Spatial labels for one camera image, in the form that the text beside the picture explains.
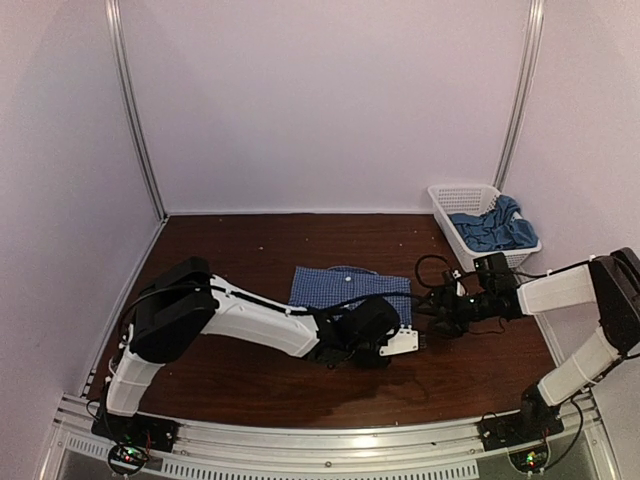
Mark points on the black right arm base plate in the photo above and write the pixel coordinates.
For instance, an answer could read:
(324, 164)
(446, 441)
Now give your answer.
(509, 430)

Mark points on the left aluminium frame post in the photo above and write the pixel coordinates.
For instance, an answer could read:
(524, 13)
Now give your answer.
(132, 116)

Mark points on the aluminium front rail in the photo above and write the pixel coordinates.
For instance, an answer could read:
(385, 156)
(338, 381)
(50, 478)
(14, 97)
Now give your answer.
(457, 449)

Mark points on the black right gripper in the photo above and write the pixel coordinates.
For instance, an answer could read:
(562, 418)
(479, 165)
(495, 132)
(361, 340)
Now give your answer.
(440, 295)

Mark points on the blue grey cloth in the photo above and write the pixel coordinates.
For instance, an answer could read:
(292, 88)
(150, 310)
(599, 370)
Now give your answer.
(499, 229)

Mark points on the aluminium frame post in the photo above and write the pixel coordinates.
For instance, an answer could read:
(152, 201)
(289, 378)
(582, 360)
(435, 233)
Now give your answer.
(132, 116)
(529, 60)

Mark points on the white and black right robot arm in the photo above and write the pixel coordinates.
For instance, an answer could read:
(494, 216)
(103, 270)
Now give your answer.
(605, 287)

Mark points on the blue checked shirt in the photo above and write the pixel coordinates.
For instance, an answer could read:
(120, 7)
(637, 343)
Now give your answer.
(321, 288)

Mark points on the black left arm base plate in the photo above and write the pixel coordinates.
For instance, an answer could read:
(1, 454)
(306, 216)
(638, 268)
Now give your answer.
(139, 430)

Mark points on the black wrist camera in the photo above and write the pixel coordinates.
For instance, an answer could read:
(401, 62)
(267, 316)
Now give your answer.
(490, 268)
(373, 322)

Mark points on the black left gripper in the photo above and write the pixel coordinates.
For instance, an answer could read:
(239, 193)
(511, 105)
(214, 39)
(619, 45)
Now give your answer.
(379, 364)

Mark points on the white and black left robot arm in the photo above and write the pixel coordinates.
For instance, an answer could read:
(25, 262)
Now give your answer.
(188, 301)

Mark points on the right aluminium frame post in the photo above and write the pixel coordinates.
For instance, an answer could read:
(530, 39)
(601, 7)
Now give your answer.
(529, 60)

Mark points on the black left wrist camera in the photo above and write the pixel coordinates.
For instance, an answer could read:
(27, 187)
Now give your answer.
(373, 322)

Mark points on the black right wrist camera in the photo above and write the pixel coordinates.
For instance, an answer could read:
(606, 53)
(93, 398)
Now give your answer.
(490, 268)

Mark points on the white plastic laundry basket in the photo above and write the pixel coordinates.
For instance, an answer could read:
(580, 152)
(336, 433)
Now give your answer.
(472, 199)

